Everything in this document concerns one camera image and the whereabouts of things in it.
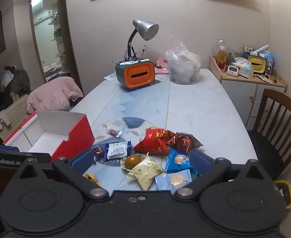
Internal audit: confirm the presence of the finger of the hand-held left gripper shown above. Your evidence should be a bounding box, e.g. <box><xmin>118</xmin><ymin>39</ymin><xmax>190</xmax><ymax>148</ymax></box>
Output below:
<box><xmin>0</xmin><ymin>142</ymin><xmax>20</xmax><ymax>153</ymax></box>
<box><xmin>24</xmin><ymin>152</ymin><xmax>52</xmax><ymax>164</ymax></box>

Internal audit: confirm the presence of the yellow waste bin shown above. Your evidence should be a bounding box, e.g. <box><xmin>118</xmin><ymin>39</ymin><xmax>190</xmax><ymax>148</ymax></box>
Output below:
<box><xmin>274</xmin><ymin>180</ymin><xmax>291</xmax><ymax>209</ymax></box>

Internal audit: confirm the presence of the red and white cardboard box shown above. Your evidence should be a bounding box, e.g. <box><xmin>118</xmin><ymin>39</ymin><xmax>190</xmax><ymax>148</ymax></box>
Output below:
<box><xmin>3</xmin><ymin>111</ymin><xmax>95</xmax><ymax>163</ymax></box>

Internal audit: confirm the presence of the blue tissue pack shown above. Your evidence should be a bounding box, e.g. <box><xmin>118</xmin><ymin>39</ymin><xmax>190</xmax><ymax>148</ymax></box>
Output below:
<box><xmin>261</xmin><ymin>50</ymin><xmax>275</xmax><ymax>63</ymax></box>

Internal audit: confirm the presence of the grey desk lamp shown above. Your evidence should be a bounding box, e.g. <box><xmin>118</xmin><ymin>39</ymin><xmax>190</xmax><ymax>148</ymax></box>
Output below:
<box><xmin>125</xmin><ymin>19</ymin><xmax>160</xmax><ymax>62</ymax></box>

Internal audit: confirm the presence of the white corner cabinet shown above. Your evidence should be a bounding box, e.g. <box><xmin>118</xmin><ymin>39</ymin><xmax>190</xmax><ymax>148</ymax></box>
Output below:
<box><xmin>209</xmin><ymin>55</ymin><xmax>288</xmax><ymax>127</ymax></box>

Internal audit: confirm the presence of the dark red foil snack packet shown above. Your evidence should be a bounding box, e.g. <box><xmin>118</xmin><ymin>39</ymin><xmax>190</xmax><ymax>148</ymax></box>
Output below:
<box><xmin>166</xmin><ymin>132</ymin><xmax>203</xmax><ymax>155</ymax></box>

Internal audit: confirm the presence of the white wet wipes pack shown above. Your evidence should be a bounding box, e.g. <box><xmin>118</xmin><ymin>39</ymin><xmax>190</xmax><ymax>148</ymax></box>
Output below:
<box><xmin>234</xmin><ymin>57</ymin><xmax>254</xmax><ymax>79</ymax></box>

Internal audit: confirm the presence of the dark clothes pile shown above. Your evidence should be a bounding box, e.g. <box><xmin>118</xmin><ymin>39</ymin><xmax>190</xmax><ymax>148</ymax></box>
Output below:
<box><xmin>0</xmin><ymin>66</ymin><xmax>31</xmax><ymax>96</ymax></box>

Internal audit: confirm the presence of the orange and green tissue box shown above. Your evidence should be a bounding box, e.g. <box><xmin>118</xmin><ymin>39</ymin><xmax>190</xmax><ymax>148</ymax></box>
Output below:
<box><xmin>115</xmin><ymin>59</ymin><xmax>156</xmax><ymax>91</ymax></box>

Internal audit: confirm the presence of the small purple candy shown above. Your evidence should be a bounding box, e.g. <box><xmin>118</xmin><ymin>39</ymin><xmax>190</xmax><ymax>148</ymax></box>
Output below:
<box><xmin>93</xmin><ymin>146</ymin><xmax>105</xmax><ymax>163</ymax></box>

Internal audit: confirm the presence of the orange liquid bottle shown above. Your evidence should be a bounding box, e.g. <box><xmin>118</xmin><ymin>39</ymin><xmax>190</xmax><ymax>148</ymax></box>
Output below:
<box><xmin>217</xmin><ymin>46</ymin><xmax>228</xmax><ymax>66</ymax></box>

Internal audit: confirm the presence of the pink padded jacket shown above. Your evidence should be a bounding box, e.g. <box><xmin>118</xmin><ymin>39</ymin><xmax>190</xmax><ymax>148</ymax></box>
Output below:
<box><xmin>27</xmin><ymin>76</ymin><xmax>84</xmax><ymax>116</ymax></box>

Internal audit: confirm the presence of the large red snack bag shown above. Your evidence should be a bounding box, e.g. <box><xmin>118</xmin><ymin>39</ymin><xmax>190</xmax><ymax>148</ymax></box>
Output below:
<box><xmin>134</xmin><ymin>127</ymin><xmax>177</xmax><ymax>156</ymax></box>

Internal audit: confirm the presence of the yellow tissue box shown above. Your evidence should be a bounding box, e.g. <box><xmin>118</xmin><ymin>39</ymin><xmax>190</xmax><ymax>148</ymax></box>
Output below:
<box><xmin>247</xmin><ymin>56</ymin><xmax>267</xmax><ymax>75</ymax></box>

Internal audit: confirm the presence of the pink packet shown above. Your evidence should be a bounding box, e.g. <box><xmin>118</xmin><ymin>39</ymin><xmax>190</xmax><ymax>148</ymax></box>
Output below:
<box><xmin>154</xmin><ymin>57</ymin><xmax>171</xmax><ymax>75</ymax></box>

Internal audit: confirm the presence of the sofa with beige cover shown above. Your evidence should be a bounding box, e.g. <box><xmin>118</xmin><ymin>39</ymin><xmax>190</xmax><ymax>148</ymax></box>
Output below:
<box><xmin>0</xmin><ymin>82</ymin><xmax>30</xmax><ymax>145</ymax></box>

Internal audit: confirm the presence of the cream yellow snack packet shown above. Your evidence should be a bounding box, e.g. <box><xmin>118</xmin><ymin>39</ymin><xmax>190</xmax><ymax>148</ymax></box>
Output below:
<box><xmin>126</xmin><ymin>153</ymin><xmax>166</xmax><ymax>191</ymax></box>

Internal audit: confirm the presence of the white and blue snack packet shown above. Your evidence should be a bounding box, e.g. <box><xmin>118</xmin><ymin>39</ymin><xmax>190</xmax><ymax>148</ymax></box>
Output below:
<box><xmin>104</xmin><ymin>141</ymin><xmax>132</xmax><ymax>161</ymax></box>

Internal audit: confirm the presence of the clear plastic bag of food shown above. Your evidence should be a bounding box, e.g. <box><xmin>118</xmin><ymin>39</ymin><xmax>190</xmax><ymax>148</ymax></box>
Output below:
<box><xmin>165</xmin><ymin>35</ymin><xmax>202</xmax><ymax>85</ymax></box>

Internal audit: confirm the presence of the yellow orange candy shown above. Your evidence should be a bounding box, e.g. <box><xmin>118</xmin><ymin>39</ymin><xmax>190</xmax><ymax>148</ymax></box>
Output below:
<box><xmin>83</xmin><ymin>173</ymin><xmax>101</xmax><ymax>187</ymax></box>

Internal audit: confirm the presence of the brown wooden chair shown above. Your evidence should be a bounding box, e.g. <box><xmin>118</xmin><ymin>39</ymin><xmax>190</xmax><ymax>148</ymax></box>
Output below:
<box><xmin>246</xmin><ymin>88</ymin><xmax>291</xmax><ymax>180</ymax></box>

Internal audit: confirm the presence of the blue cookie snack packet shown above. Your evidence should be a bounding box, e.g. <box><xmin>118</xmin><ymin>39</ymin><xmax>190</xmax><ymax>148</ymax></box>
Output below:
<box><xmin>166</xmin><ymin>149</ymin><xmax>200</xmax><ymax>176</ymax></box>

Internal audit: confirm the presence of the orange round pastry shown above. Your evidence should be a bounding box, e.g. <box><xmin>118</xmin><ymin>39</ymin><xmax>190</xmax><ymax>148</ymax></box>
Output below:
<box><xmin>121</xmin><ymin>154</ymin><xmax>144</xmax><ymax>171</ymax></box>

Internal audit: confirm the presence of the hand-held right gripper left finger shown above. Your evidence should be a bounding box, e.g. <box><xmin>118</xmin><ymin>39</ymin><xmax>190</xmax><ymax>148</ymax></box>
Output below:
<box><xmin>13</xmin><ymin>148</ymin><xmax>110</xmax><ymax>201</ymax></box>

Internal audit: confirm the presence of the light blue snack packet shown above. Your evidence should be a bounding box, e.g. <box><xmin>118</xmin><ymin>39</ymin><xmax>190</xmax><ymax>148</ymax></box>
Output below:
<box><xmin>155</xmin><ymin>169</ymin><xmax>193</xmax><ymax>194</ymax></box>

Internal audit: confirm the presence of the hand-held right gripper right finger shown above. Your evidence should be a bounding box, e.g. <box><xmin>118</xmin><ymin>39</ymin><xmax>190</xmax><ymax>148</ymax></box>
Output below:
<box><xmin>175</xmin><ymin>149</ymin><xmax>272</xmax><ymax>201</ymax></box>

